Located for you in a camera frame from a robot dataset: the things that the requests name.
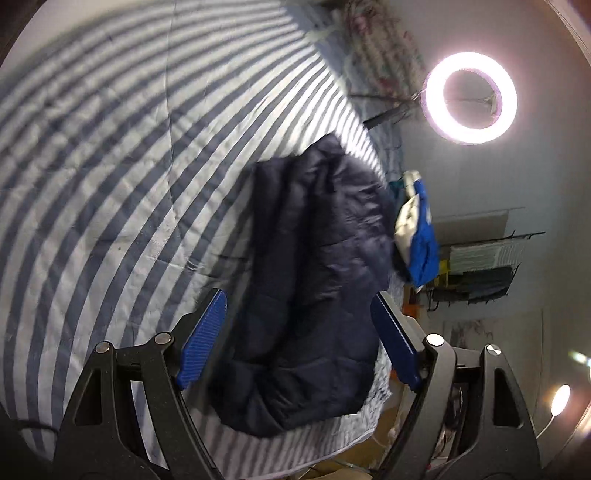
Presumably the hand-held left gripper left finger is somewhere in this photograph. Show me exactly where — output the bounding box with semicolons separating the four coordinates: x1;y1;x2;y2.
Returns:
52;288;228;480

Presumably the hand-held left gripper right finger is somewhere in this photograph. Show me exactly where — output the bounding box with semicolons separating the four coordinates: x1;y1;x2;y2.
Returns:
372;292;543;480

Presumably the navy puffer jacket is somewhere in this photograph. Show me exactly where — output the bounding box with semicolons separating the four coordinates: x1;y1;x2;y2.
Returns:
211;134;399;438

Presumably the clothes drying rack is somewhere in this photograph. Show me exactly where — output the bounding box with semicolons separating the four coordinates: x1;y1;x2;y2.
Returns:
427;207;546;312

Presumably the blue and white jacket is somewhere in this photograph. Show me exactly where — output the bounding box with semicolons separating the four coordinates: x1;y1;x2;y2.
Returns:
394;170;440;291

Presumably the striped bed cover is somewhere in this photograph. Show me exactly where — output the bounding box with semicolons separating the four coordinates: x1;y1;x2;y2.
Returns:
0;0;398;480

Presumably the folded floral quilt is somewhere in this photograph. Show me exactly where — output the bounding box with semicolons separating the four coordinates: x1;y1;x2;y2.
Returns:
344;0;428;100

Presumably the ring light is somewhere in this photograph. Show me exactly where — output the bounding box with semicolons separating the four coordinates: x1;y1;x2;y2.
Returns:
424;52;519;145

